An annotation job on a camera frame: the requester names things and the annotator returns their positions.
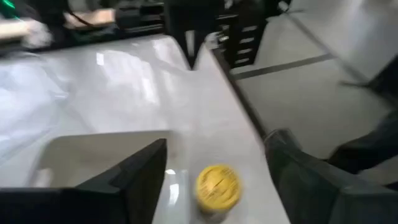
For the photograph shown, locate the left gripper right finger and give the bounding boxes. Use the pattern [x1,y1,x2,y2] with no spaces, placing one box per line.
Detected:
[264,129,398,224]

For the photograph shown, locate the white plastic table cover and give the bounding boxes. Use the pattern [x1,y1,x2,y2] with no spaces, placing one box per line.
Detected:
[0,33,292,224]

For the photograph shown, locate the dark equipment cart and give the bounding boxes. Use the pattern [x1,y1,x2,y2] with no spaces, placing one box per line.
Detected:
[163,0,271,68]

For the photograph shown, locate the grey plastic bin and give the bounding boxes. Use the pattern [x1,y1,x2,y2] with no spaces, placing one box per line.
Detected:
[29,129,174,189]

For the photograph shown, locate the yellow-lid spice jar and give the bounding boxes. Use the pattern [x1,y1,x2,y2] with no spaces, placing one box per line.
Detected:
[195,164,243,223]

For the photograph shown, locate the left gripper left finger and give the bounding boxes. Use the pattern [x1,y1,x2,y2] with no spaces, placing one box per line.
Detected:
[0,139,169,224]

